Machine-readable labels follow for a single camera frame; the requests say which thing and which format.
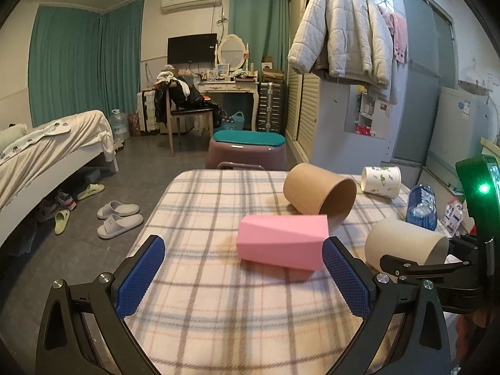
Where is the white paper cup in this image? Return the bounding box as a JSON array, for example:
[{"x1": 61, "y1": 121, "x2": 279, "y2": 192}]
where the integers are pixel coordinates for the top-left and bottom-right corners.
[{"x1": 364, "y1": 218, "x2": 448, "y2": 272}]

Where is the white cup with green pattern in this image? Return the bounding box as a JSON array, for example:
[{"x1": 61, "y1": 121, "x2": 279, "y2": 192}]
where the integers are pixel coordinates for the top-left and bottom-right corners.
[{"x1": 360, "y1": 167, "x2": 402, "y2": 200}]

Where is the pink faceted cup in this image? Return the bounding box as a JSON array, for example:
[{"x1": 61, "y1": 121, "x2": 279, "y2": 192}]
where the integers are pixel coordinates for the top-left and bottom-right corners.
[{"x1": 237, "y1": 215, "x2": 329, "y2": 271}]

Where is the brown kraft paper cup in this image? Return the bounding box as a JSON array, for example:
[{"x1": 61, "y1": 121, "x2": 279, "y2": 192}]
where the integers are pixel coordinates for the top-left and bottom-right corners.
[{"x1": 283, "y1": 163, "x2": 357, "y2": 233}]

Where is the white carton on floor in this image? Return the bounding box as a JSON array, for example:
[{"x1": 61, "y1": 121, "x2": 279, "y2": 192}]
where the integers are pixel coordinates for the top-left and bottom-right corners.
[{"x1": 442, "y1": 199, "x2": 463, "y2": 236}]

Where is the blue plastic bottle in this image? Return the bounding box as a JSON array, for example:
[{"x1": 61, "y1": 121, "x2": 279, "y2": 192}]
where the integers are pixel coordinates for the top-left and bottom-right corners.
[{"x1": 405, "y1": 185, "x2": 437, "y2": 231}]

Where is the white slipper near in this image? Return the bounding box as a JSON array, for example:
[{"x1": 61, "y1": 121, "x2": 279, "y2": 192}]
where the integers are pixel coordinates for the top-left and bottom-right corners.
[{"x1": 97, "y1": 214, "x2": 144, "y2": 240}]

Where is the white slipper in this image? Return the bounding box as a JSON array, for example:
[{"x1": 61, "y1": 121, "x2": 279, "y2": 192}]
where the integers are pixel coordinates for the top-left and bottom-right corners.
[
  {"x1": 97, "y1": 201, "x2": 140, "y2": 220},
  {"x1": 97, "y1": 214, "x2": 144, "y2": 240}
]

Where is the plaid tablecloth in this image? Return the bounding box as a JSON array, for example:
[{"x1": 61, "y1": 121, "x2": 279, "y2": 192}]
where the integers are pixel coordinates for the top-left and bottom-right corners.
[{"x1": 123, "y1": 168, "x2": 447, "y2": 375}]

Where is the white slipper far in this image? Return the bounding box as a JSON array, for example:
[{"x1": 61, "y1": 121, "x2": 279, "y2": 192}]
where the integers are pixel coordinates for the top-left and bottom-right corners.
[{"x1": 97, "y1": 201, "x2": 140, "y2": 220}]

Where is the green slipper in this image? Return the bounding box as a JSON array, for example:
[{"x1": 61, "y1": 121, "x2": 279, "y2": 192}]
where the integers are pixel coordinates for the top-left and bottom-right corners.
[{"x1": 76, "y1": 184, "x2": 105, "y2": 201}]

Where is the bed with beige cover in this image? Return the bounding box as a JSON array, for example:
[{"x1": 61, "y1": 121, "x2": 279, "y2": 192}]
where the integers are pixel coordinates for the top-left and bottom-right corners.
[{"x1": 1, "y1": 110, "x2": 119, "y2": 242}]

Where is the white wardrobe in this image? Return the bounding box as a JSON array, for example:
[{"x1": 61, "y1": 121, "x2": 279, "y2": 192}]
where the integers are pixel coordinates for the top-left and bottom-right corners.
[{"x1": 285, "y1": 0, "x2": 399, "y2": 176}]

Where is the water jug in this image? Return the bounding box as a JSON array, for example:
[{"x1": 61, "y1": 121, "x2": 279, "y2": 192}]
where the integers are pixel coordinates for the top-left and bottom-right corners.
[{"x1": 109, "y1": 109, "x2": 130, "y2": 141}]

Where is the glass sliding door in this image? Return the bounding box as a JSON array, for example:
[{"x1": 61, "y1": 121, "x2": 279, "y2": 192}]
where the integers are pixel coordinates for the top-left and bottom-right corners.
[{"x1": 393, "y1": 0, "x2": 457, "y2": 165}]

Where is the purple stool with teal cushion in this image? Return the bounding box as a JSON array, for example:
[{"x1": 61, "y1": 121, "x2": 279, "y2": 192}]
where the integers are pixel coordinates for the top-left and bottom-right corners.
[{"x1": 205, "y1": 130, "x2": 287, "y2": 171}]

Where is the wooden chair with clothes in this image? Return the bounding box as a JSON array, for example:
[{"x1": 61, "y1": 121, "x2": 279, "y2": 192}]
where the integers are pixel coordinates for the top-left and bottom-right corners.
[{"x1": 154, "y1": 69, "x2": 219, "y2": 157}]

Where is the teal basket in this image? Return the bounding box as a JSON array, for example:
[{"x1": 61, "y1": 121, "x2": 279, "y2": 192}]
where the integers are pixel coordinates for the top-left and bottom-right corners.
[{"x1": 221, "y1": 112, "x2": 245, "y2": 130}]

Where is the pink hanging garment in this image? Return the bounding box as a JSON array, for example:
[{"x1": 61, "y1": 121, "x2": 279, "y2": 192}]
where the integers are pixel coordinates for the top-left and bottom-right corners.
[{"x1": 379, "y1": 6, "x2": 408, "y2": 63}]

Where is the left teal curtain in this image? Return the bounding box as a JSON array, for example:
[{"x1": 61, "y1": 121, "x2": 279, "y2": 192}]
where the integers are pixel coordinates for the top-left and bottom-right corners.
[{"x1": 27, "y1": 0, "x2": 144, "y2": 126}]

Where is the teal curtain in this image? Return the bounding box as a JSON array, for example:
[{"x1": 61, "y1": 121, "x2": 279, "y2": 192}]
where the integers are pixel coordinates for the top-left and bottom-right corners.
[
  {"x1": 229, "y1": 0, "x2": 290, "y2": 71},
  {"x1": 27, "y1": 0, "x2": 144, "y2": 126}
]

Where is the white puffer jacket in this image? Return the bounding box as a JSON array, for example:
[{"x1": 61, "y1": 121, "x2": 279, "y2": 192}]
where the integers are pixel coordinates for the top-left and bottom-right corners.
[{"x1": 288, "y1": 0, "x2": 393, "y2": 90}]

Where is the white dressing table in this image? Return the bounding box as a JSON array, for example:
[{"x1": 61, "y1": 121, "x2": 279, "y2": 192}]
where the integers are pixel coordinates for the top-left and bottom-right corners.
[{"x1": 197, "y1": 80, "x2": 259, "y2": 130}]

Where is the black television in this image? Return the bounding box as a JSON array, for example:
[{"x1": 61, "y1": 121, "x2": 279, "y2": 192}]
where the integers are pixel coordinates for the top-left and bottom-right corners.
[{"x1": 167, "y1": 33, "x2": 218, "y2": 65}]

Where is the oval vanity mirror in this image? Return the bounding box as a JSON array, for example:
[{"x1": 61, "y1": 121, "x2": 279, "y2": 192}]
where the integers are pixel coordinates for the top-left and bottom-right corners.
[{"x1": 217, "y1": 34, "x2": 248, "y2": 71}]

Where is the middle teal curtain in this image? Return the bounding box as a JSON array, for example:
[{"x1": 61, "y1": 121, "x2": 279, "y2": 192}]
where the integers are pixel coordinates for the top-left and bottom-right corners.
[{"x1": 229, "y1": 0, "x2": 290, "y2": 71}]

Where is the white air conditioner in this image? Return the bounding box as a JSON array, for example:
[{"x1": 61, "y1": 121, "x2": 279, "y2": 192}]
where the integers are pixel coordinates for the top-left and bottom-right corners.
[{"x1": 161, "y1": 0, "x2": 222, "y2": 12}]

